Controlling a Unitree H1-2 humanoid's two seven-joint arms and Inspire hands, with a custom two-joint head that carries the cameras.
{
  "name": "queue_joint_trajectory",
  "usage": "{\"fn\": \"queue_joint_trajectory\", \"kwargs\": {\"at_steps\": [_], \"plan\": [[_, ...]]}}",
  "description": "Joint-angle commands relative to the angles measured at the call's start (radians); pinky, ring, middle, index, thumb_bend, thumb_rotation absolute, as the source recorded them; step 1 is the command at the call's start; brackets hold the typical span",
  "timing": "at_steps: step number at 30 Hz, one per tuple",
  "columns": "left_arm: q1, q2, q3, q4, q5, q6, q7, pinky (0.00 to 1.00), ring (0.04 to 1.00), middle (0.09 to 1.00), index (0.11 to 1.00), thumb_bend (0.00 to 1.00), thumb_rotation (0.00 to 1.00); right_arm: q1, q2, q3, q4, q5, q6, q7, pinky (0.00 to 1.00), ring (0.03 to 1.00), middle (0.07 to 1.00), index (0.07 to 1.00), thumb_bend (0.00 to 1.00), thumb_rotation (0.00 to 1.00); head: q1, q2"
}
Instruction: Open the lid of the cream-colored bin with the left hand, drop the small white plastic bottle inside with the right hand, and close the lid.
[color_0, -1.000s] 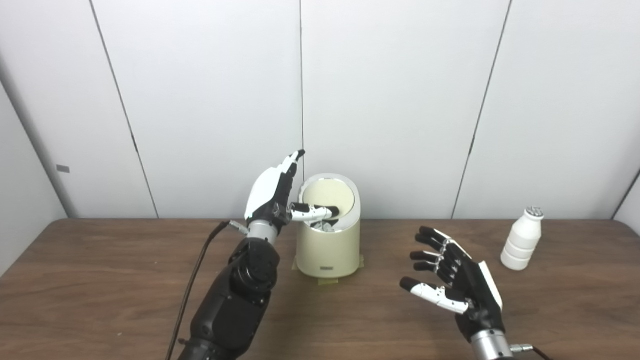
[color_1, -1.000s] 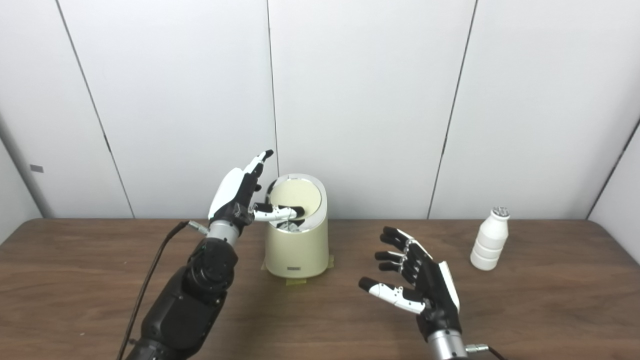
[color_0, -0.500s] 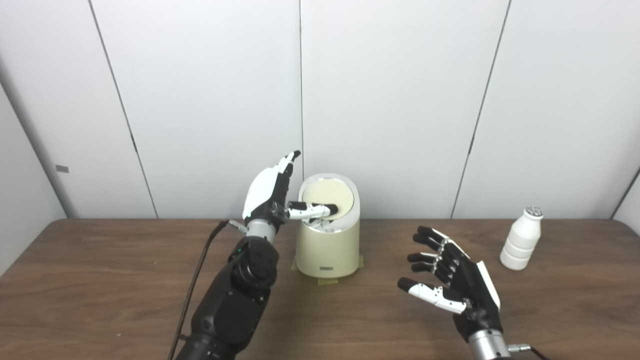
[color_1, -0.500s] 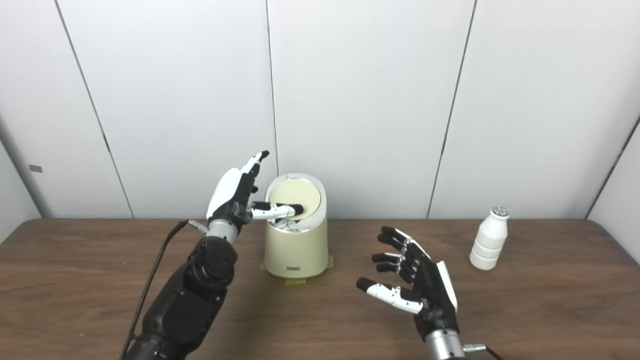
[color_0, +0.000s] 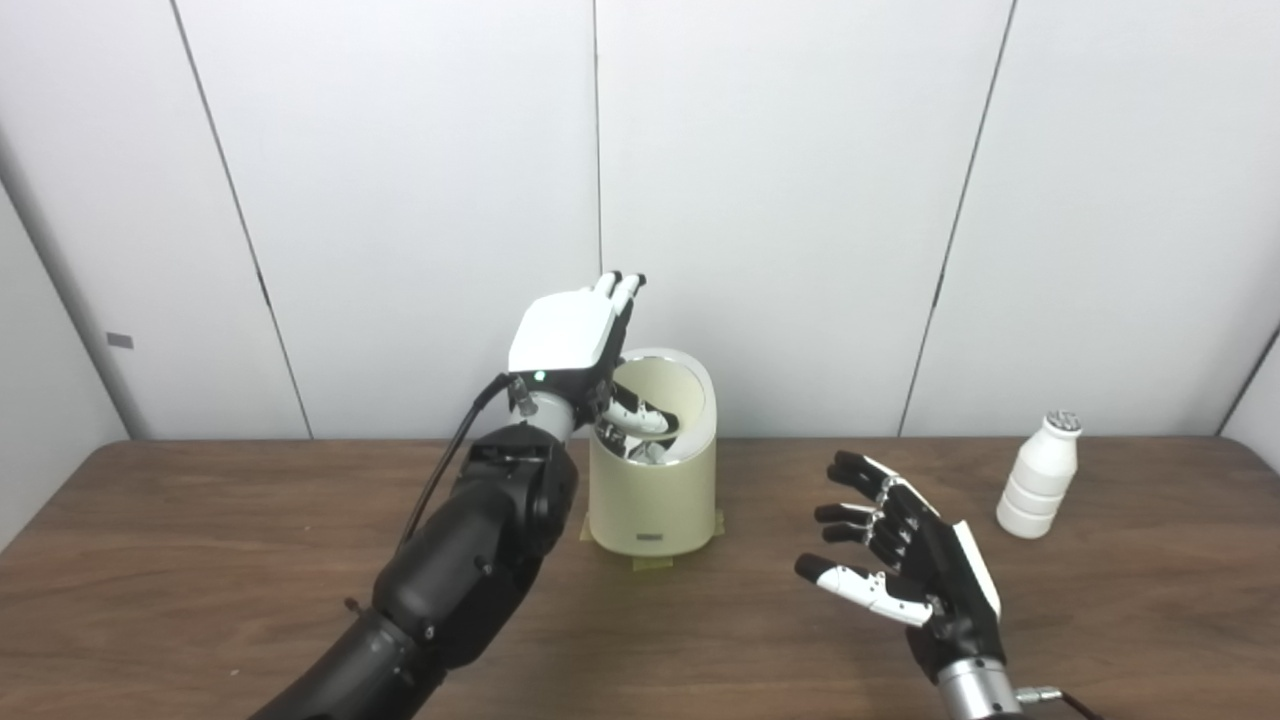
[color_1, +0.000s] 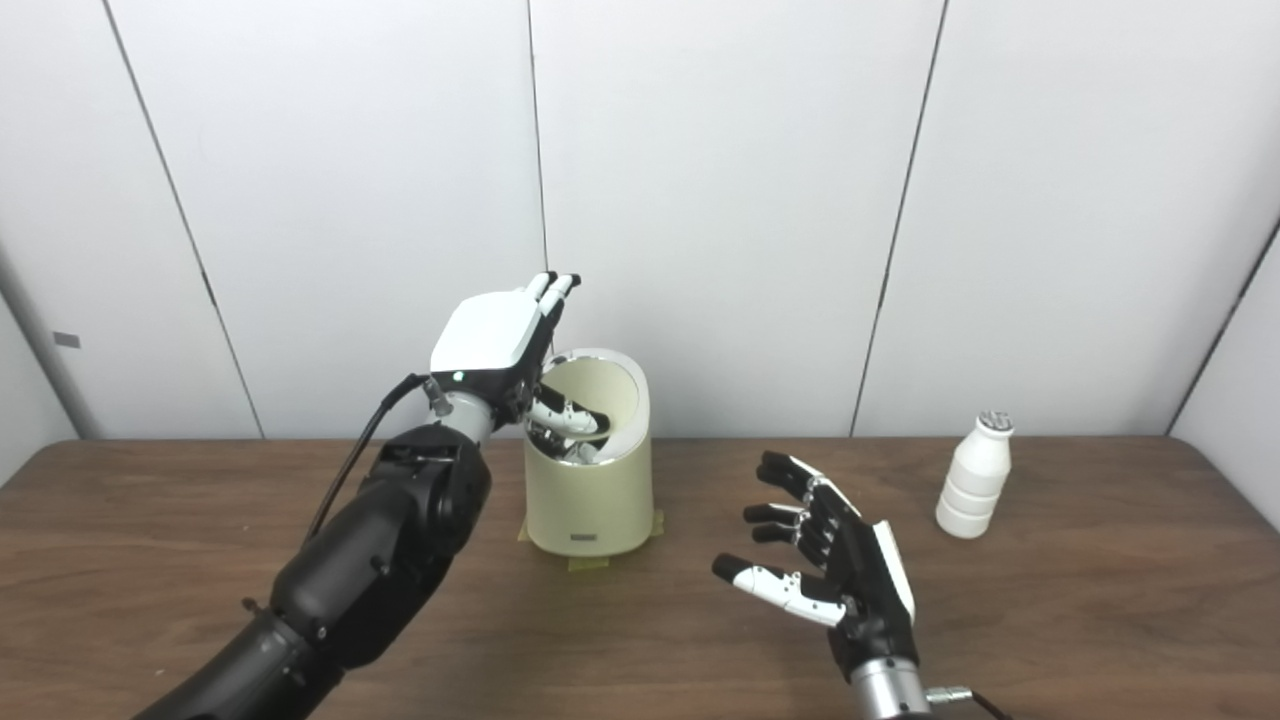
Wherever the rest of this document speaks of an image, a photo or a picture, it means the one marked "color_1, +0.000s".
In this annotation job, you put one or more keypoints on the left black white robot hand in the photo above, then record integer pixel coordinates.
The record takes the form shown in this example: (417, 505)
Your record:
(490, 335)

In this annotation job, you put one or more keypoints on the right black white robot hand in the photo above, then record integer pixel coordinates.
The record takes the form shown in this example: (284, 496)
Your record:
(870, 590)

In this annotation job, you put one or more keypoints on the cream round bin lid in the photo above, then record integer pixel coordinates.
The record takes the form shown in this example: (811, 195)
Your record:
(605, 385)

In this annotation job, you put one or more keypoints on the small white plastic bottle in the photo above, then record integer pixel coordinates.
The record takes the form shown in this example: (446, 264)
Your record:
(975, 480)

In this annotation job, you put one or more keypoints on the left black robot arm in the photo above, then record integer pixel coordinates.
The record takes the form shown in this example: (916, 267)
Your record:
(370, 560)

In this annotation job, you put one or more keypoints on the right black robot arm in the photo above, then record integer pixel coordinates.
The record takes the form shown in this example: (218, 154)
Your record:
(888, 695)

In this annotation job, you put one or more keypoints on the cream-colored round bin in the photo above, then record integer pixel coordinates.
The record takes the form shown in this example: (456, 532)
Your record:
(590, 500)

